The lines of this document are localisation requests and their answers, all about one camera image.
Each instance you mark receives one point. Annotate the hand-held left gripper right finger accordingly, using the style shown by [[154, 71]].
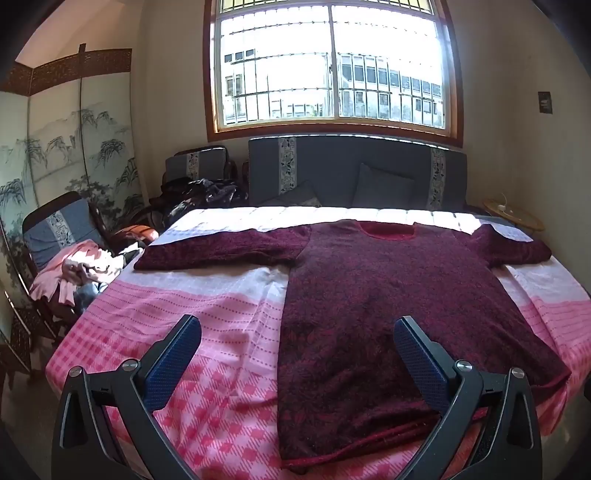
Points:
[[420, 364]]

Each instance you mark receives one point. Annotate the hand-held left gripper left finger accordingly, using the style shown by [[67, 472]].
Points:
[[173, 364]]

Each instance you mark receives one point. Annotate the maroon patterned sweater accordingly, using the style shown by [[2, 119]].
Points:
[[369, 300]]

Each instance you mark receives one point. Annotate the pile of pink clothes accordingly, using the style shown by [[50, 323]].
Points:
[[60, 277]]

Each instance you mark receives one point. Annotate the pile of dark clothes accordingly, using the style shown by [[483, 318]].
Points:
[[207, 191]]

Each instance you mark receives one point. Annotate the pink checked blanket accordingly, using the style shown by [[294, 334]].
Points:
[[207, 295]]

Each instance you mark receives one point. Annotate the dark carved wooden stand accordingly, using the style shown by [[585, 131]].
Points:
[[16, 346]]

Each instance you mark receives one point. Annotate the dark grey pillow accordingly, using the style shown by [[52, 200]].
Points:
[[383, 189]]

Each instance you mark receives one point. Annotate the round wooden side table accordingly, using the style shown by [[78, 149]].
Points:
[[521, 217]]

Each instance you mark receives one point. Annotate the wooden armchair with grey cushion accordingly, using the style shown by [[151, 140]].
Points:
[[51, 230], [194, 164]]

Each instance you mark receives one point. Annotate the grey sofa with patterned stripes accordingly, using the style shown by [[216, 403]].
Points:
[[332, 166]]

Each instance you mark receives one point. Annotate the painted folding screen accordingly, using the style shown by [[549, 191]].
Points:
[[55, 138]]

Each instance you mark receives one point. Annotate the wooden framed barred window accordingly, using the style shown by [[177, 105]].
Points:
[[277, 69]]

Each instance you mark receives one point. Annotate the dark wall switch plate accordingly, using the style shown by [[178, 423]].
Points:
[[545, 102]]

